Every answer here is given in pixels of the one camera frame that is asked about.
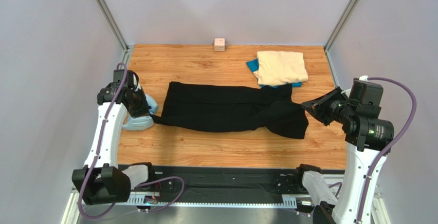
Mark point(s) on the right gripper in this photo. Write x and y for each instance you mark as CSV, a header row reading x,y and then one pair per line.
x,y
326,104

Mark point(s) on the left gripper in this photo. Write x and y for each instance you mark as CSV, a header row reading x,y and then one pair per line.
x,y
145,108

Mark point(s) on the black t shirt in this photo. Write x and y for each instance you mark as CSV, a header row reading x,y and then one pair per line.
x,y
221,109

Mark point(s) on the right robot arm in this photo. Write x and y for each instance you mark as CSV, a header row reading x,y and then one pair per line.
x,y
357,110

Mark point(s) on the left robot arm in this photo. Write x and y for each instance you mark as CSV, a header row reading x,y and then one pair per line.
x,y
106,141

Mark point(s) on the cream folded t shirt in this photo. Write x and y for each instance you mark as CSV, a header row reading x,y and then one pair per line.
x,y
281,67

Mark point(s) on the blue folded t shirt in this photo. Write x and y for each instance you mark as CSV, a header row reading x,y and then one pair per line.
x,y
254,68

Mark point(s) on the small beige cube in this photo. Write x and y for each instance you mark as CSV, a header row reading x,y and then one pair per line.
x,y
219,45

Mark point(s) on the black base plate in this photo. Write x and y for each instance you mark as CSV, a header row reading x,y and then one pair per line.
x,y
228,185

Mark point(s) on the aluminium frame rail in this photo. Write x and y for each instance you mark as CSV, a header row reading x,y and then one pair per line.
x,y
147,201

